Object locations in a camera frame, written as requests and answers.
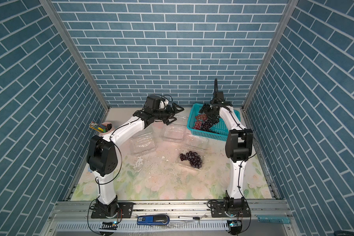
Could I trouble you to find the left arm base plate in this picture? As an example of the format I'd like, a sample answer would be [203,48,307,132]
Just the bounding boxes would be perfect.
[89,202,134,219]

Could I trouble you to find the red grape bunch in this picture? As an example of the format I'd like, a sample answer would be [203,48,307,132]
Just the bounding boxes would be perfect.
[193,120,204,130]
[195,114,207,121]

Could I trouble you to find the black marker pen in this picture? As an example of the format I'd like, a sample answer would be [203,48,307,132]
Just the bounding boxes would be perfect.
[179,216,200,220]

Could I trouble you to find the blue black handheld device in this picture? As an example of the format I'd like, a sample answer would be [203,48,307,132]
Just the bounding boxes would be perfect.
[137,214,170,226]

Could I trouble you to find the dark purple grape bunch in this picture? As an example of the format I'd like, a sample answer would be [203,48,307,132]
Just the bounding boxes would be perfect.
[180,151,203,169]

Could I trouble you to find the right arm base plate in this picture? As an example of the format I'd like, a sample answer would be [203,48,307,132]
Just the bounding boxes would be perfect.
[207,201,251,218]

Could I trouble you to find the aluminium front rail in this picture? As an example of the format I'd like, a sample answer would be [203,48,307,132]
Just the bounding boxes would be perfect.
[41,199,300,236]

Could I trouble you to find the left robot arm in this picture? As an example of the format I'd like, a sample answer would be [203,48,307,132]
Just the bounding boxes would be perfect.
[87,94,184,207]

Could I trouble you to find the teal metal bracket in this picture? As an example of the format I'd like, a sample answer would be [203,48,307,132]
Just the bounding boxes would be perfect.
[257,215,291,224]

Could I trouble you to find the teal plastic basket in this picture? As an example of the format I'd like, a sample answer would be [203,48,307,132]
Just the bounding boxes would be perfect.
[187,102,245,141]

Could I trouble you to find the dark grape bunch middle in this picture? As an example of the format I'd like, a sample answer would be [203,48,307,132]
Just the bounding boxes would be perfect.
[201,119,214,132]

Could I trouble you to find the coloured pens bundle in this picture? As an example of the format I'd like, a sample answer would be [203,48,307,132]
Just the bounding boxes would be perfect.
[89,122,108,133]

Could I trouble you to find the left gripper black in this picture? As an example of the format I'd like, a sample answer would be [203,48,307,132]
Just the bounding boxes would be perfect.
[151,103,183,125]

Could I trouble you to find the clear clamshell container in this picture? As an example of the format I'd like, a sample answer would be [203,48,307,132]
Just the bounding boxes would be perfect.
[130,132,157,156]
[176,134,209,171]
[161,116,188,143]

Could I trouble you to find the pink pen cup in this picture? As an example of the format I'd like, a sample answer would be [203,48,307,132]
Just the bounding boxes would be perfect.
[100,122,115,136]

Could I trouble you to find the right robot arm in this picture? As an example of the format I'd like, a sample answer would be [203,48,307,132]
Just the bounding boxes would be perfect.
[200,89,253,199]

